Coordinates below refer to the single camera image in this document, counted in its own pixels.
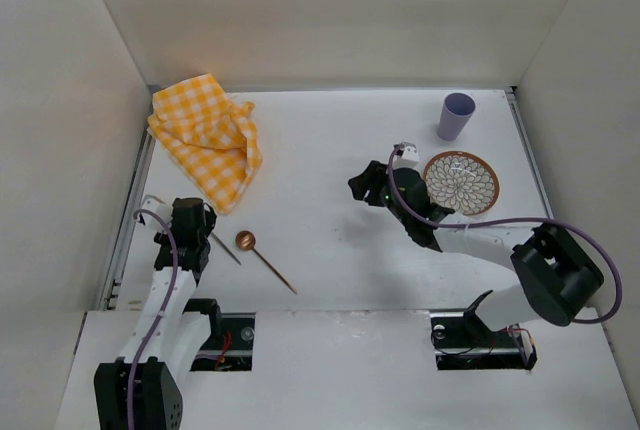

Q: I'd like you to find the yellow white checkered cloth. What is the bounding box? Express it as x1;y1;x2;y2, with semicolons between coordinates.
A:
148;74;263;215

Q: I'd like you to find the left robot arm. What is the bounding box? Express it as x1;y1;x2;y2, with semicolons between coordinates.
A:
93;196;220;429

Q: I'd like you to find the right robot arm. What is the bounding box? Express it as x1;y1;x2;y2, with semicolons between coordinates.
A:
348;161;604;331

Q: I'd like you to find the metal fork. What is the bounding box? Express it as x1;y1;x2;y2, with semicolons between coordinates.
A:
211;232;242;266

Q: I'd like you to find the floral patterned ceramic plate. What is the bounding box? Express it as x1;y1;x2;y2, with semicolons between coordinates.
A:
423;151;500;216

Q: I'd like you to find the copper spoon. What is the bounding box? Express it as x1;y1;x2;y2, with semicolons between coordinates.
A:
235;230;298;294

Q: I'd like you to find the lilac plastic cup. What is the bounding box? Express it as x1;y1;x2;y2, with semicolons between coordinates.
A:
437;92;476;141

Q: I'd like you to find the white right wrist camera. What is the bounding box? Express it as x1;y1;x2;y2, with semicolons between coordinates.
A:
393;142;420;169

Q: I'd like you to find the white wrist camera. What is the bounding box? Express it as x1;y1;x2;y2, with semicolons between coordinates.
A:
393;142;420;169
137;195;172;226

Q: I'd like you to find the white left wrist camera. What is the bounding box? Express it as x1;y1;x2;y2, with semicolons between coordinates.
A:
137;195;172;226

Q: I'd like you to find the left aluminium table rail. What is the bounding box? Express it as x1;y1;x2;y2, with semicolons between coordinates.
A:
94;131;154;311

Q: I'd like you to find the aluminium table rail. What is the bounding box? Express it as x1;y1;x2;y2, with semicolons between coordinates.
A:
505;87;554;217
94;131;154;311

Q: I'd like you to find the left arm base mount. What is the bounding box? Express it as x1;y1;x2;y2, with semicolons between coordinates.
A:
191;313;256;372

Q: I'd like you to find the right aluminium table rail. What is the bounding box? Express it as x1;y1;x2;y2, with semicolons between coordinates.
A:
505;87;554;217

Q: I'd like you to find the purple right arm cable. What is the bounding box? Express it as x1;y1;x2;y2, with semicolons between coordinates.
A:
386;144;624;325

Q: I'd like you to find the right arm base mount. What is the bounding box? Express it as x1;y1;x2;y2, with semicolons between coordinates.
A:
430;312;538;371

